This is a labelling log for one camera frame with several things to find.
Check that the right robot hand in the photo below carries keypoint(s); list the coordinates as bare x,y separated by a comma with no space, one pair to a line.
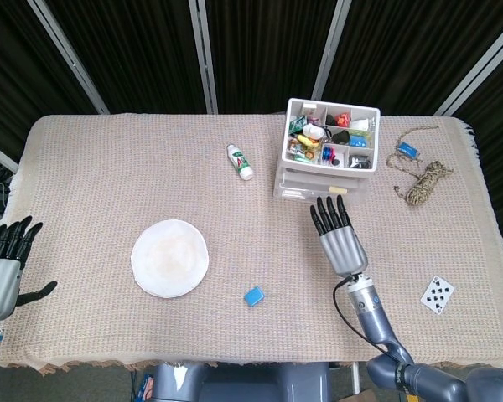
343,251

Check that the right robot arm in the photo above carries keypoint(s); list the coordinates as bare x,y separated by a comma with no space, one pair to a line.
373,318

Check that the blue and white mahjong tile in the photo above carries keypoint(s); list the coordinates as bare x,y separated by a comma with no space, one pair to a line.
254,296

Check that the yellow sponge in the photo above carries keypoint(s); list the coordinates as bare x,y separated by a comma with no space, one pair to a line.
305,139

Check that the clear plastic drawer organizer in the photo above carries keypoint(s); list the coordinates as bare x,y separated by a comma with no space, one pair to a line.
288,138

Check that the red snack packet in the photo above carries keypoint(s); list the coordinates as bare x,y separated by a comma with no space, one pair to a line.
343,118

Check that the black metal binder clips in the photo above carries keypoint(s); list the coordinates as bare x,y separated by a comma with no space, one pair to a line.
360,160

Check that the blue and red clips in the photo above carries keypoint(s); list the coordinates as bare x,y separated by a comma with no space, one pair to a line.
329,153

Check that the spades playing card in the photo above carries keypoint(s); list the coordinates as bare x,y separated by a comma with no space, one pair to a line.
437,294

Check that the silver foil wrapper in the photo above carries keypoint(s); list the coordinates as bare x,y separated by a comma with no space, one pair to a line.
297,150

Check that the green blue packet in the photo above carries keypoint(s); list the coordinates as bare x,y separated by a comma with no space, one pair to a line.
358,138

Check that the black plastic object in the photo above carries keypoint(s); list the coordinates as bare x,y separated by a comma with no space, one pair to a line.
341,134

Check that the white tape roll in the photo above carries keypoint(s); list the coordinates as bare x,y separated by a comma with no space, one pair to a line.
314,131

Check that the white table leg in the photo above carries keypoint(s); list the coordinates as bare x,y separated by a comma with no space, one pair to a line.
356,377

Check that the white bottle green label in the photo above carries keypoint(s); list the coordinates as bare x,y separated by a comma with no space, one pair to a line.
241,162

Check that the green printed packet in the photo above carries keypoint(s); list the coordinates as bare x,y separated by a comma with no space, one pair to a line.
297,123

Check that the beige woven tablecloth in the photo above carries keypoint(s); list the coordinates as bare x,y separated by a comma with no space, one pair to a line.
109,188

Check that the brown cardboard piece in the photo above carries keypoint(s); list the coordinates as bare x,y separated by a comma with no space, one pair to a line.
365,397

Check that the grey robot torso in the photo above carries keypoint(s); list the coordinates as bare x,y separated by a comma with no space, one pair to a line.
243,383

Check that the white paper plate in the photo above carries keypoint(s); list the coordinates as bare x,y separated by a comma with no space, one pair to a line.
169,258

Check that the blue printed bag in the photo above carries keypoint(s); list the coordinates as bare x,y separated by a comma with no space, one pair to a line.
146,387

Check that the dark pleated curtain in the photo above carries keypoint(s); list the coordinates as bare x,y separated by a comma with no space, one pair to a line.
142,54

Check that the grey metal frame post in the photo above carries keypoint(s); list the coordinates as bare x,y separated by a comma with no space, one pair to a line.
0,154
331,50
69,58
478,67
203,54

